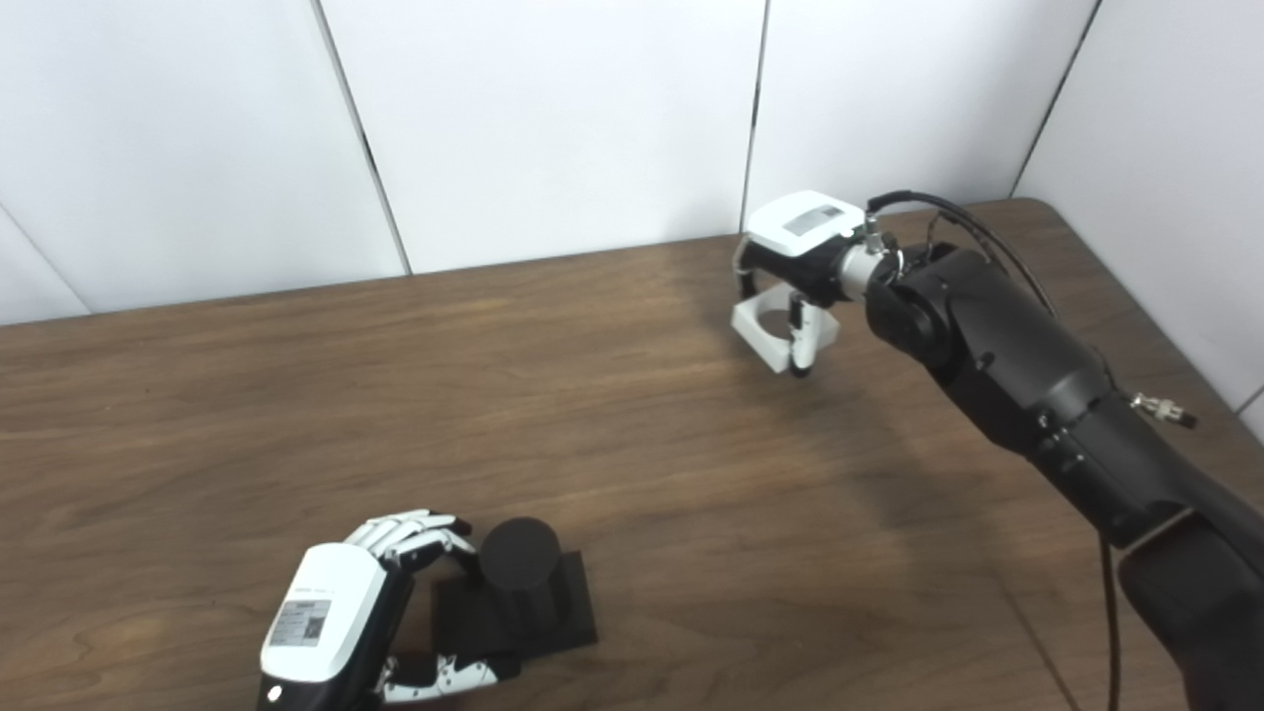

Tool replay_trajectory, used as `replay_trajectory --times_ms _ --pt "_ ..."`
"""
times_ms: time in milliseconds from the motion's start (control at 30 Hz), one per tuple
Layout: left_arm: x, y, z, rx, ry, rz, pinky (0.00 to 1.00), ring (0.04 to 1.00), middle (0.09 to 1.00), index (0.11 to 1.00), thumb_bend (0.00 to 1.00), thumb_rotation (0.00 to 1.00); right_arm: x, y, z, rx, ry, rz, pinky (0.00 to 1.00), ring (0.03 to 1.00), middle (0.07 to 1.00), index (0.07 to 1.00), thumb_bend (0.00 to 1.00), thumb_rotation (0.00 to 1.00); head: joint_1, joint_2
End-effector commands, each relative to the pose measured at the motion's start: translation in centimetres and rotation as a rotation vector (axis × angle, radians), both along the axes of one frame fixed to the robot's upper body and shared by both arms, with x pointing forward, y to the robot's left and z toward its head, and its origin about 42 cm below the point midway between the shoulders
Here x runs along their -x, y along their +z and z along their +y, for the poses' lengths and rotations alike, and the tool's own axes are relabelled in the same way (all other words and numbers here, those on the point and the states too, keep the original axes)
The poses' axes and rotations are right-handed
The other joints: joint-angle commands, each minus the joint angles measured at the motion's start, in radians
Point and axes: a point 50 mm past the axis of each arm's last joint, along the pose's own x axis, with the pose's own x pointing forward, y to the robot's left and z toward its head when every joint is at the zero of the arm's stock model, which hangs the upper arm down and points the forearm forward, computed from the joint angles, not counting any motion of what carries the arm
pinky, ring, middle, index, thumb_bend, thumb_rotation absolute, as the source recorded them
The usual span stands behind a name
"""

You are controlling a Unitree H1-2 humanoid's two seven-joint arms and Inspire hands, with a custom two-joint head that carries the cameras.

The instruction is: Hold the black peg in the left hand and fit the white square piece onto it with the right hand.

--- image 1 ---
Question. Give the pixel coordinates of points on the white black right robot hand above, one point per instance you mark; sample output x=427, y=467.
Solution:
x=800, y=232

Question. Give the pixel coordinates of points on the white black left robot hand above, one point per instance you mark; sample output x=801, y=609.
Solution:
x=321, y=622

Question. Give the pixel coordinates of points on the white square piece with hole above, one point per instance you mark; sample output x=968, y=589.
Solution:
x=765, y=341

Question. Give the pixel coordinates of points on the black cylinder peg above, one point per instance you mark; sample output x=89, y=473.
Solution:
x=518, y=568

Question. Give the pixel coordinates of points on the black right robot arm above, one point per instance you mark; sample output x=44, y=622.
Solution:
x=1027, y=365

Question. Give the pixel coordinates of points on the silver connector on right arm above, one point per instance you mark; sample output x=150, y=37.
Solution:
x=1165, y=408

